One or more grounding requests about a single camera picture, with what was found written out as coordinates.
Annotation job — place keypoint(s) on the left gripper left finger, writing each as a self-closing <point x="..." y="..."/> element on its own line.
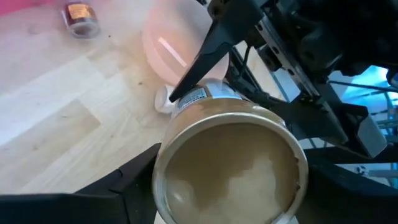
<point x="133" y="186"/>

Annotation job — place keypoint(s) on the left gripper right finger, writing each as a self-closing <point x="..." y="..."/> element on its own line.
<point x="342" y="202"/>

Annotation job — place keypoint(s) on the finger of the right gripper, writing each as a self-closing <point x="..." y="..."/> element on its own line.
<point x="214" y="53"/>
<point x="326" y="124"/>

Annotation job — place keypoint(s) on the black-lid spice jar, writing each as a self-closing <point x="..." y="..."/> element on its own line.
<point x="230" y="161"/>

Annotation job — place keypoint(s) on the small orange-label spice jar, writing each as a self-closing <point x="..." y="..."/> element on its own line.
<point x="81" y="18"/>

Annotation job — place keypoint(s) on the translucent peach bowl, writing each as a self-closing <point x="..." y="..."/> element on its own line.
<point x="174" y="37"/>

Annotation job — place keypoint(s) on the red plastic tray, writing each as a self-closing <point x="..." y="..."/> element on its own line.
<point x="18" y="4"/>

